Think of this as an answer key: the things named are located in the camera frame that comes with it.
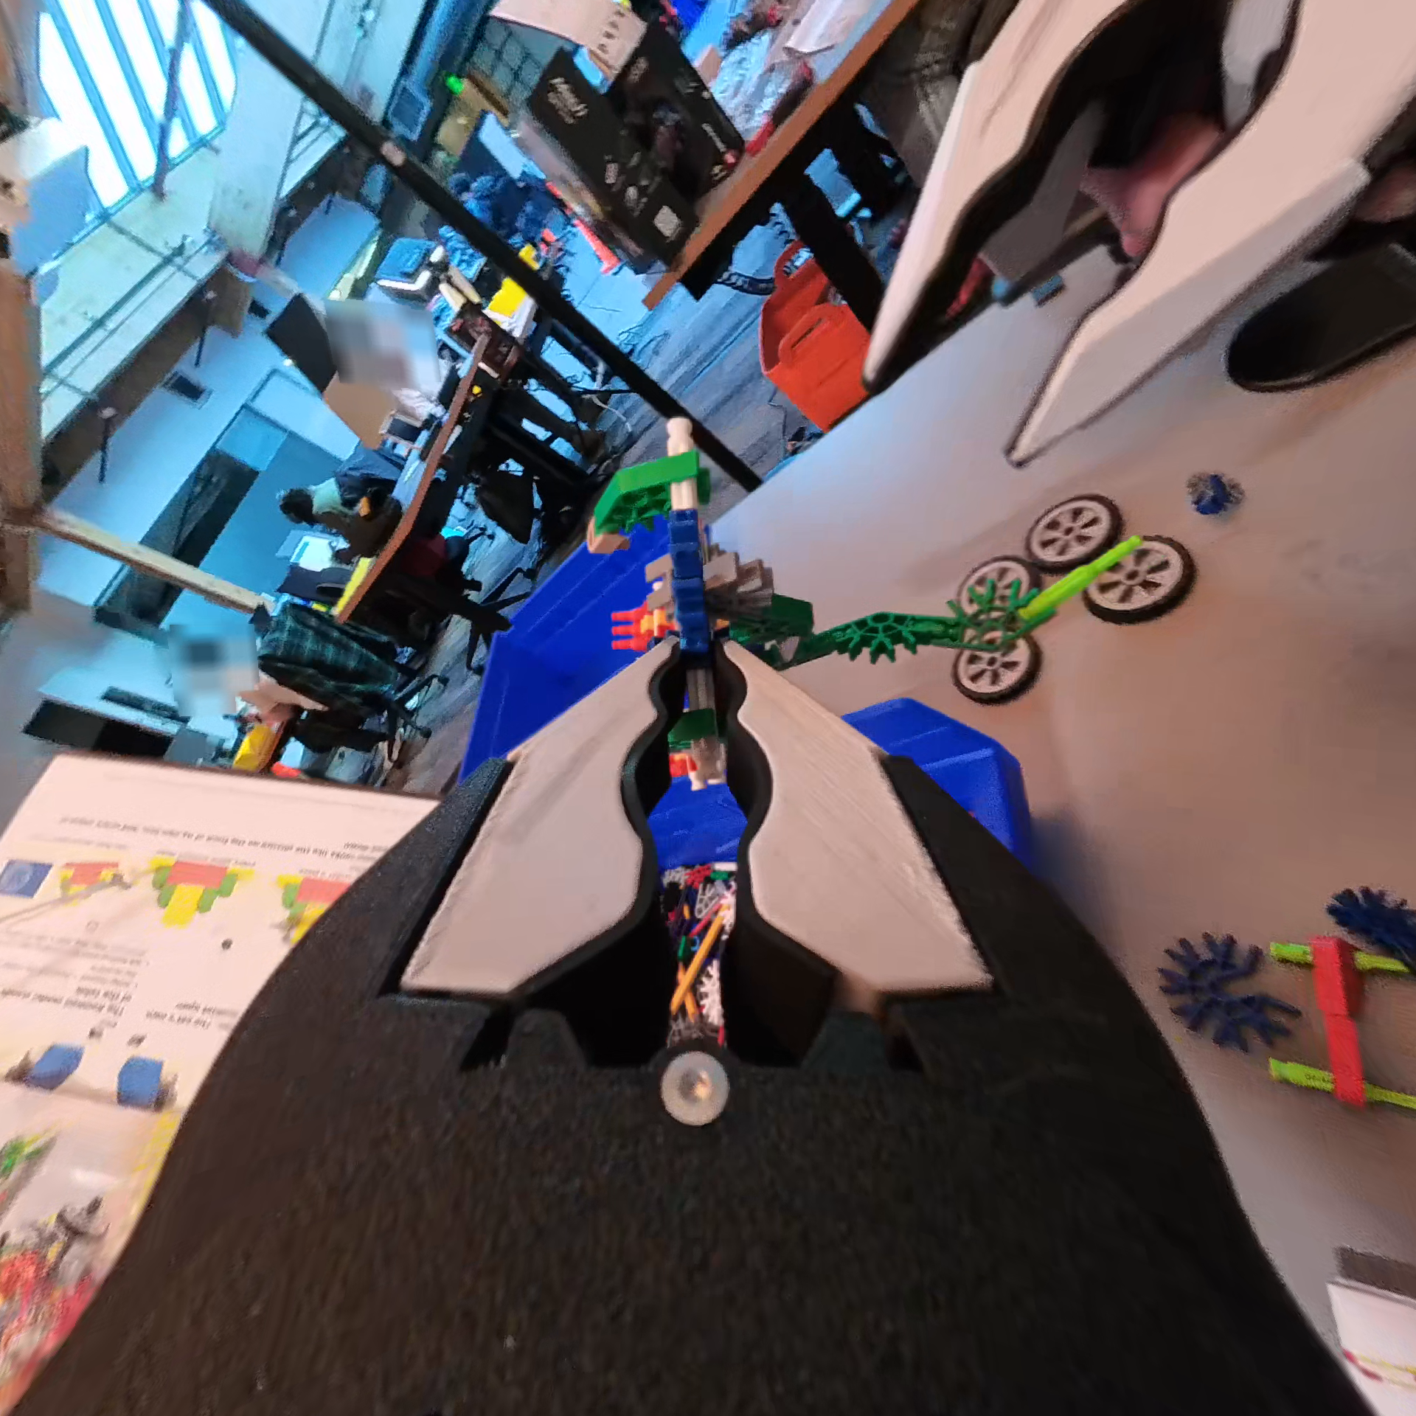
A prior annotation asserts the cluttered office desk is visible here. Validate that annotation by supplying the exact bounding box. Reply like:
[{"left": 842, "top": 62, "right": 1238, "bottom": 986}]
[{"left": 328, "top": 332, "right": 581, "bottom": 632}]

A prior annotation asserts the office chair with black base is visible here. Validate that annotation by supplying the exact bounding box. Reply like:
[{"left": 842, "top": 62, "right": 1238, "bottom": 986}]
[{"left": 1228, "top": 239, "right": 1416, "bottom": 396}]

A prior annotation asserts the black floor stand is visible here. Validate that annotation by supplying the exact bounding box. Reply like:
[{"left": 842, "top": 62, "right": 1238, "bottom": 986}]
[{"left": 203, "top": 0, "right": 766, "bottom": 492}]

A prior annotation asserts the empty blue plastic bin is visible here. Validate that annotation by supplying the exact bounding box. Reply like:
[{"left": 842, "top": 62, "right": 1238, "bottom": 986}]
[{"left": 458, "top": 531, "right": 675, "bottom": 789}]

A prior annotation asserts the instruction booklet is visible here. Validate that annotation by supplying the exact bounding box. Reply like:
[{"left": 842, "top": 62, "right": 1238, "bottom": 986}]
[{"left": 0, "top": 753, "right": 439, "bottom": 1377}]

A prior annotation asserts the wooden office desk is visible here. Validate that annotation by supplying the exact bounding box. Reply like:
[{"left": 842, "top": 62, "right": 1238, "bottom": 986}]
[{"left": 642, "top": 0, "right": 922, "bottom": 312}]

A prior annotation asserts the person's right hand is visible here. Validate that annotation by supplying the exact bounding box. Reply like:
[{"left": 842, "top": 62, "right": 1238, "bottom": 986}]
[{"left": 1100, "top": 133, "right": 1242, "bottom": 266}]

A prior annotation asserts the orange plastic bin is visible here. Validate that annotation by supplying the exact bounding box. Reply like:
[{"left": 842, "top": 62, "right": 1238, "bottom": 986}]
[{"left": 760, "top": 244, "right": 878, "bottom": 433}]

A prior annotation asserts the white printed instruction sheet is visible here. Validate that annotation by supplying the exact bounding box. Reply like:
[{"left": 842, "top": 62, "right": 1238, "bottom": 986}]
[{"left": 1328, "top": 1245, "right": 1416, "bottom": 1409}]

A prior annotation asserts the blue plastic bin with label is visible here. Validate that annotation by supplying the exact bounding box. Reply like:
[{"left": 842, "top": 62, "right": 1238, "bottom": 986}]
[{"left": 648, "top": 698, "right": 1036, "bottom": 1041}]

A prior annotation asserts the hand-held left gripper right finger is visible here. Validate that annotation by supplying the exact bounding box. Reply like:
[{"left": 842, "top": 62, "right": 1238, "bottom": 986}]
[{"left": 713, "top": 647, "right": 992, "bottom": 1062}]

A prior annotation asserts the red green toy assembly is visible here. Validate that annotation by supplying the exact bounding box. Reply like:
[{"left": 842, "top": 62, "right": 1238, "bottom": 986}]
[{"left": 1159, "top": 885, "right": 1416, "bottom": 1119}]

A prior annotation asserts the green wheeled toy model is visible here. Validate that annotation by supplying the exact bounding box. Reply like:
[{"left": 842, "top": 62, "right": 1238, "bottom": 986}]
[{"left": 586, "top": 416, "right": 1151, "bottom": 797}]

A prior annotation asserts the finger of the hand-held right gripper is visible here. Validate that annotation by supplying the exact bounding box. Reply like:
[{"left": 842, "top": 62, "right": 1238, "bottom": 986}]
[
  {"left": 1009, "top": 0, "right": 1416, "bottom": 467},
  {"left": 863, "top": 0, "right": 1151, "bottom": 396}
]

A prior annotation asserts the black cardboard box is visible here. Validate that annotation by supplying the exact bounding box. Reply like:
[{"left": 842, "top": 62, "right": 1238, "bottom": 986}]
[{"left": 520, "top": 23, "right": 750, "bottom": 271}]

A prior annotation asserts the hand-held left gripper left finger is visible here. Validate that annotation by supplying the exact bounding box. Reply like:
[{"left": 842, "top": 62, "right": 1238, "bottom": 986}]
[{"left": 401, "top": 642, "right": 681, "bottom": 1058}]

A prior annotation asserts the pile of construction toy pieces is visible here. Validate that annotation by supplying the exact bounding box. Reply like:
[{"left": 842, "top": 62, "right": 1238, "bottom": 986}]
[{"left": 664, "top": 863, "right": 745, "bottom": 1045}]

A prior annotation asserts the black toy wheel white hub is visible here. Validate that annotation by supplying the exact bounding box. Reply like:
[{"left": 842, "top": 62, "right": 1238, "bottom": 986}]
[
  {"left": 952, "top": 627, "right": 1045, "bottom": 708},
  {"left": 1024, "top": 494, "right": 1126, "bottom": 578},
  {"left": 1080, "top": 534, "right": 1198, "bottom": 627}
]

